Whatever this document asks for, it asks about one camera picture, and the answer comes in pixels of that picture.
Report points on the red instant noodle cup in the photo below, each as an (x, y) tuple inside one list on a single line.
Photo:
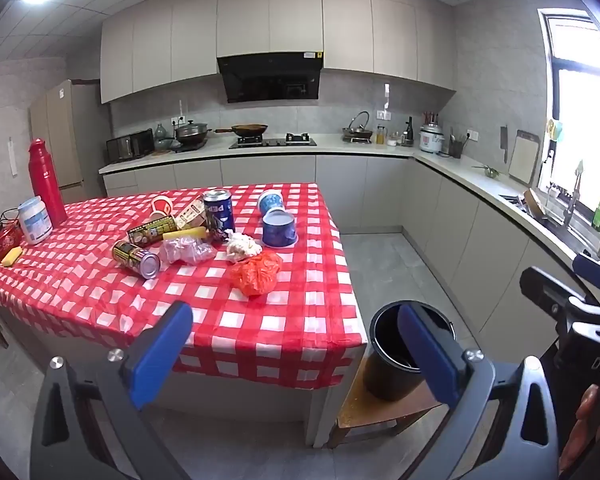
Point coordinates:
[(162, 206)]

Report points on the brown wooden tray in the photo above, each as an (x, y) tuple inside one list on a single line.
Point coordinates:
[(535, 204)]

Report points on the black yellow drink can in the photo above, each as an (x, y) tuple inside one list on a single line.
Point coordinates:
[(152, 231), (135, 259)]

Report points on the orange plastic bag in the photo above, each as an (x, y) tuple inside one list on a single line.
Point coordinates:
[(257, 275)]

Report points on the person's right hand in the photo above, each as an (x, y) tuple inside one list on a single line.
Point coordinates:
[(587, 425)]

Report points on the white paper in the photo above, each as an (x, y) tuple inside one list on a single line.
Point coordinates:
[(242, 247)]

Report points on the dark glass bottle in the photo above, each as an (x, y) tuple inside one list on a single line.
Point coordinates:
[(409, 135)]

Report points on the hanging cleaver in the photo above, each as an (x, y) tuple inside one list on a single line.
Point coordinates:
[(504, 142)]

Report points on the wooden stool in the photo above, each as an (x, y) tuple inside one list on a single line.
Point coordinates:
[(365, 410)]

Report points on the white kitchen island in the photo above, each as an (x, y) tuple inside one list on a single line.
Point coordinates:
[(260, 410)]

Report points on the blue paper cup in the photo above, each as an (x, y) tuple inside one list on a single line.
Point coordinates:
[(271, 202)]

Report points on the dark utensil holder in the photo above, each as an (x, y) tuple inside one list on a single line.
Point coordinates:
[(455, 149)]

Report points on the black bucket bin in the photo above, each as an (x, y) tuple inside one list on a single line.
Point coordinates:
[(390, 370)]

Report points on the black range hood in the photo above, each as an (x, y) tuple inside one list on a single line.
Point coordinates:
[(270, 77)]

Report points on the white rice cooker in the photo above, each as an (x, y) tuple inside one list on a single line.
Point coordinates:
[(432, 141)]

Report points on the black gas stove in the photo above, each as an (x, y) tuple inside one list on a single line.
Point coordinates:
[(272, 141)]

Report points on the grey upper cabinets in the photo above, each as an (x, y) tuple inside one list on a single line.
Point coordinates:
[(280, 25)]

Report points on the blue soda can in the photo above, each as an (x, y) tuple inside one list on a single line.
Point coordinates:
[(219, 215)]

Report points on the beige fridge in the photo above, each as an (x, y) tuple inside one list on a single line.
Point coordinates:
[(65, 135)]

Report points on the white red-print milk carton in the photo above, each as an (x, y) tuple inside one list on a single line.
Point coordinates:
[(190, 215)]

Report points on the kitchen window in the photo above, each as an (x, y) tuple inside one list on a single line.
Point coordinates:
[(585, 110)]

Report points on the metal faucet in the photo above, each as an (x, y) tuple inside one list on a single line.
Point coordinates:
[(572, 200)]

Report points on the red thermos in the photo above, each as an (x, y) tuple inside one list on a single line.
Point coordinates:
[(45, 185)]

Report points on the blue round tub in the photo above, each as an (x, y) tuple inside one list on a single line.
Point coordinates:
[(279, 232)]

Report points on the red checked tablecloth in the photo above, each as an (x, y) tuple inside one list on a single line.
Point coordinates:
[(280, 310)]

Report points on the hanging dish scrubber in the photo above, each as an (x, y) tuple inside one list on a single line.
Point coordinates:
[(555, 130)]

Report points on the orange oil bottle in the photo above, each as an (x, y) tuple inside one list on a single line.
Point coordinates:
[(380, 136)]

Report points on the dark pot with lid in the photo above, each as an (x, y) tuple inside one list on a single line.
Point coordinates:
[(191, 134)]

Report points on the clear plastic bag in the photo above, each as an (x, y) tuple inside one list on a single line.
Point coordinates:
[(187, 251)]

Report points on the black toaster oven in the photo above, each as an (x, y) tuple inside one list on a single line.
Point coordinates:
[(127, 146)]

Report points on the small red kettle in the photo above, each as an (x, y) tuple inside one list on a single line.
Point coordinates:
[(5, 240)]

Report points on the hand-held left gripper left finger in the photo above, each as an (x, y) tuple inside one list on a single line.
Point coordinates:
[(160, 355)]

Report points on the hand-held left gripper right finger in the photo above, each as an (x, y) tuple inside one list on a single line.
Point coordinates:
[(427, 355)]

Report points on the pale cutting board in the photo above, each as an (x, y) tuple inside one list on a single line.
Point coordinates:
[(524, 157)]

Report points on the yellow stick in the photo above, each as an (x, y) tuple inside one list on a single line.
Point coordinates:
[(185, 234)]

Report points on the yellow sponge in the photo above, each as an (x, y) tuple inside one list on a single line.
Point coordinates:
[(11, 256)]

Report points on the white jar blue label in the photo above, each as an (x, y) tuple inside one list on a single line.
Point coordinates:
[(35, 222)]

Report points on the black frying pan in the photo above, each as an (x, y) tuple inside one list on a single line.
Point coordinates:
[(250, 130)]

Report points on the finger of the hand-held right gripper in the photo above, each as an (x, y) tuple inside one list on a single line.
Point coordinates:
[(545, 290), (592, 268)]

